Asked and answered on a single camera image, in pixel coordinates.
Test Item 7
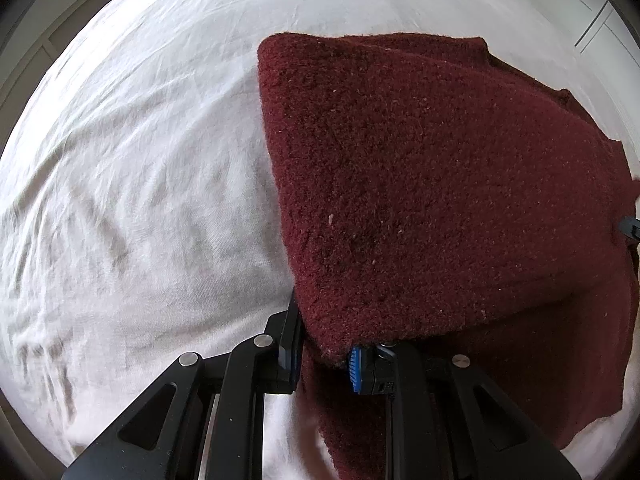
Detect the dark red knit sweater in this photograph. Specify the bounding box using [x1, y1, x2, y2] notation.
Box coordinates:
[257, 34, 639, 479]

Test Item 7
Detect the white radiator cover panel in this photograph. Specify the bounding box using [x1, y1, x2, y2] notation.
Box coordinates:
[1, 0, 111, 150]

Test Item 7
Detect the white wardrobe with doors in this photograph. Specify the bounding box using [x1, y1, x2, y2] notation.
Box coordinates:
[528, 0, 639, 68]

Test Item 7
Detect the white bed sheet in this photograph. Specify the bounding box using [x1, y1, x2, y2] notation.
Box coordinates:
[1, 0, 636, 464]

